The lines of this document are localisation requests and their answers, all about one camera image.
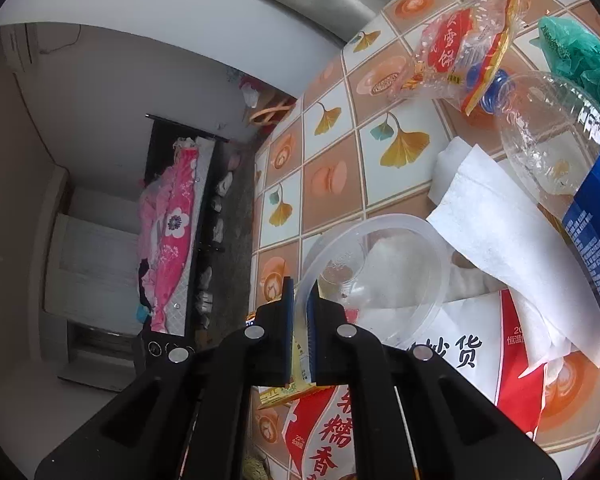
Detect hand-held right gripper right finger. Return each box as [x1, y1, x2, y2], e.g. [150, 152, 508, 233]
[306, 294, 563, 480]

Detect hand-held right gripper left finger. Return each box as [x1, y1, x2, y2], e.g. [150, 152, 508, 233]
[34, 276, 296, 480]

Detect yellow packet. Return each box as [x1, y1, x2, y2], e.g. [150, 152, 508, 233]
[245, 310, 331, 408]

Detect clear plastic bowl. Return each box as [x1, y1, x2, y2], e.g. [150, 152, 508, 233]
[300, 213, 451, 351]

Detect red and white snack bag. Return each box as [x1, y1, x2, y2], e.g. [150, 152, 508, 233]
[282, 287, 551, 480]

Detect white tissue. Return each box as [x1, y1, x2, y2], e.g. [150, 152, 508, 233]
[426, 137, 600, 376]

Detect clear plastic bottle blue label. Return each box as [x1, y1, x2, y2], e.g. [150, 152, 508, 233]
[480, 69, 600, 211]

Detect clear red yellow snack wrapper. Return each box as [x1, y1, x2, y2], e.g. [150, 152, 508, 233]
[387, 0, 531, 116]

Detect green plastic bag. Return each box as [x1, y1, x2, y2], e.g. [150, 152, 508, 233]
[537, 15, 600, 111]

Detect row of shoes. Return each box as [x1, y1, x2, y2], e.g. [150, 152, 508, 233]
[195, 152, 242, 321]

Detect pink floral blanket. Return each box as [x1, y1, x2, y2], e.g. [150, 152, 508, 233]
[137, 145, 201, 333]

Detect ginkgo patterned tablecloth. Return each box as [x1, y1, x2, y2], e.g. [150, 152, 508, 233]
[250, 0, 600, 480]

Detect white wardrobe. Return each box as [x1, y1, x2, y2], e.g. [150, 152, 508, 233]
[40, 180, 146, 393]

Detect orange basket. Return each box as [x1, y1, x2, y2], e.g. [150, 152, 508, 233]
[250, 97, 297, 127]

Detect pile of clothes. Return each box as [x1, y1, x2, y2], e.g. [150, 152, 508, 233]
[237, 72, 263, 108]

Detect white air conditioner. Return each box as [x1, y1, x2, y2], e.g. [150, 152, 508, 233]
[0, 22, 41, 73]

